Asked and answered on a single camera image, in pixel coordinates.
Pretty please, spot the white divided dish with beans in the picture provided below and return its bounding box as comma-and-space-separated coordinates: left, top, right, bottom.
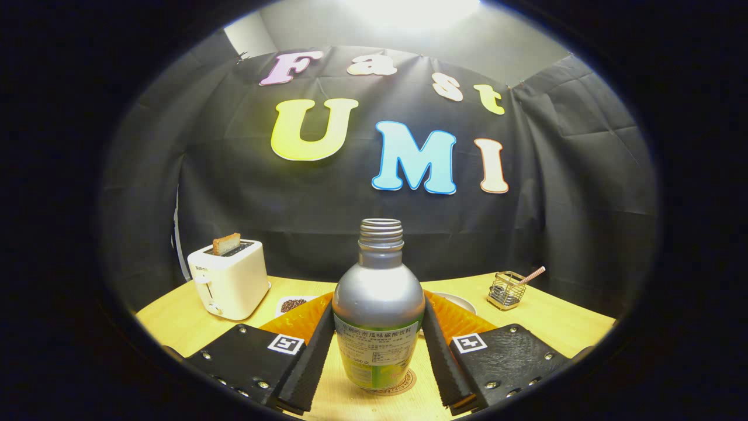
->
275, 295, 319, 316

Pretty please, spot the white plate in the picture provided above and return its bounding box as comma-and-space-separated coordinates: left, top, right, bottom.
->
431, 292, 477, 316

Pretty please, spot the toast slice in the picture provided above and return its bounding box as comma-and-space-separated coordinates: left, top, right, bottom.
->
212, 233, 241, 256

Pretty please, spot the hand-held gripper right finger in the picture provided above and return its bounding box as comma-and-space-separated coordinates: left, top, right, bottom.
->
422, 291, 591, 417

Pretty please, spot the black backdrop cloth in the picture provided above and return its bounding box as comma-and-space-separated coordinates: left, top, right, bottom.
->
99, 29, 661, 316

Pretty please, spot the silver bottle with green label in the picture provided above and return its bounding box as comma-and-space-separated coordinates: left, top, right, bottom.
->
332, 218, 426, 391

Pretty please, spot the wooden table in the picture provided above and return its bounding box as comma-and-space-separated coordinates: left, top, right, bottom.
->
136, 272, 617, 421

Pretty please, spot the round wooden coaster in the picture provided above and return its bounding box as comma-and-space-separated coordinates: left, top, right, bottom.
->
368, 368, 417, 396

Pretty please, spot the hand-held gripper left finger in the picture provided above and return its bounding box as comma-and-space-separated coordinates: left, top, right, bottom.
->
175, 292, 335, 416

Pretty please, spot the white toaster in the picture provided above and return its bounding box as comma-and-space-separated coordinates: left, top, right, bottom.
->
187, 239, 272, 321

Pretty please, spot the metal wire basket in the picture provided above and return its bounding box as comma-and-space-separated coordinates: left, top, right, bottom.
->
487, 271, 527, 310

